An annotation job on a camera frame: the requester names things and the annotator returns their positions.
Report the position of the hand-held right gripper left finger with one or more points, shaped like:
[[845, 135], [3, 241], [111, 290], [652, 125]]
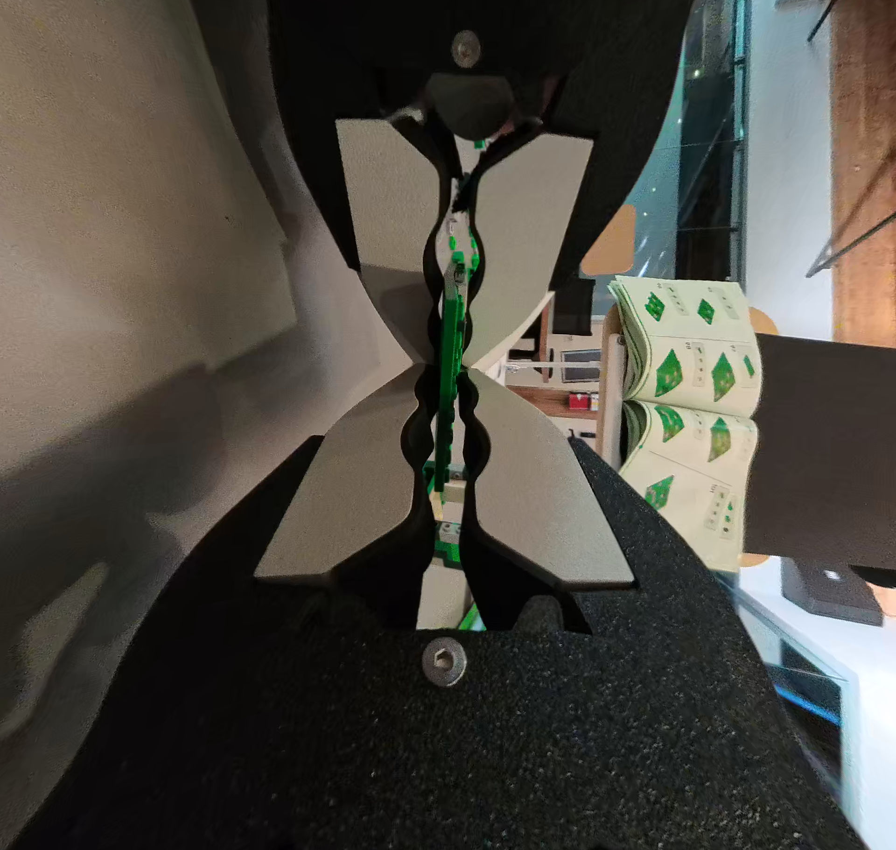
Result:
[[350, 507]]

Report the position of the glass window wall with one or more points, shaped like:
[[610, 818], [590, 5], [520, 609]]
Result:
[[707, 129]]

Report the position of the black box speaker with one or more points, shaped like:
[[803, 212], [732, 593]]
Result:
[[829, 587]]

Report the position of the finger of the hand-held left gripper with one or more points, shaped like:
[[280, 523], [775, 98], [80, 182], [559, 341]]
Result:
[[385, 199], [532, 220]]

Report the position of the lego instruction booklet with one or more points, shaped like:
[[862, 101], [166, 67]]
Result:
[[686, 374]]

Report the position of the green lego plate with tiles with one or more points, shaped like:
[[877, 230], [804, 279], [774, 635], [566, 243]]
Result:
[[451, 346]]

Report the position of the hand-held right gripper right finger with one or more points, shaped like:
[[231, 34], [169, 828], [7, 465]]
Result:
[[539, 507]]

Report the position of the small tablet screen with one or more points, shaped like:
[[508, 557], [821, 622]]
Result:
[[581, 365]]

